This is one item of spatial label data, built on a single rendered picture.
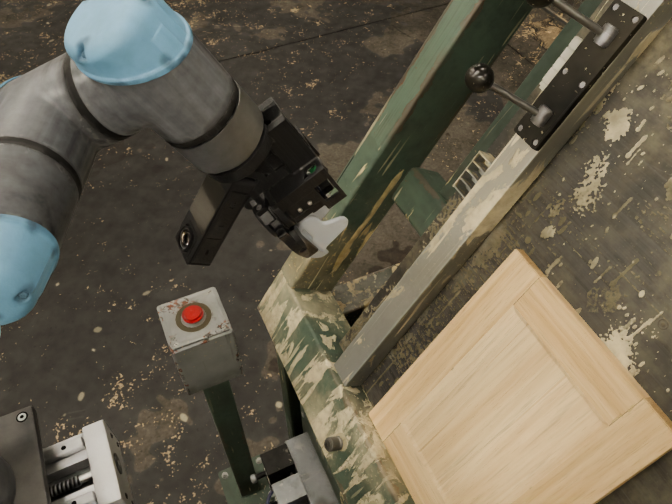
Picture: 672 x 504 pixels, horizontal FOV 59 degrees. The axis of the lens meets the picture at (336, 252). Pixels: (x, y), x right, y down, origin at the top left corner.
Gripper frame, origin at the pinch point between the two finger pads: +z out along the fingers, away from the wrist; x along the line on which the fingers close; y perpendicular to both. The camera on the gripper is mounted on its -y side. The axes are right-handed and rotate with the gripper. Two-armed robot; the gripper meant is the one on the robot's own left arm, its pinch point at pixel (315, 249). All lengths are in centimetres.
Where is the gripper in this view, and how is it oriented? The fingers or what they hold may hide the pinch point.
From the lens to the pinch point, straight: 68.8
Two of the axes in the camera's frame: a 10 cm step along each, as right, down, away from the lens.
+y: 8.0, -5.8, -1.3
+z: 4.3, 4.2, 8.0
